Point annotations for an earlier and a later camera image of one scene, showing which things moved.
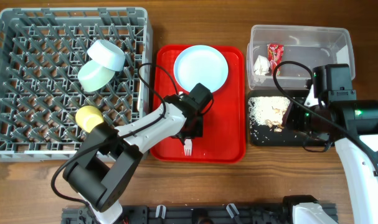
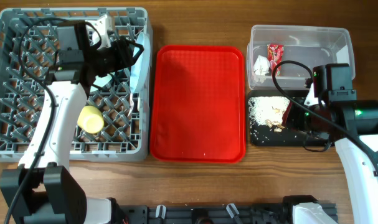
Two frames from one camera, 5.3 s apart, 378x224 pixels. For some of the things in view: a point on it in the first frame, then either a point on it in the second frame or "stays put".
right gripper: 290,121 stays put
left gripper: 198,134 → 124,51
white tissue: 261,66 stays put
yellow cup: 88,117 stays put
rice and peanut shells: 268,110 stays put
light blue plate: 200,64 → 140,70
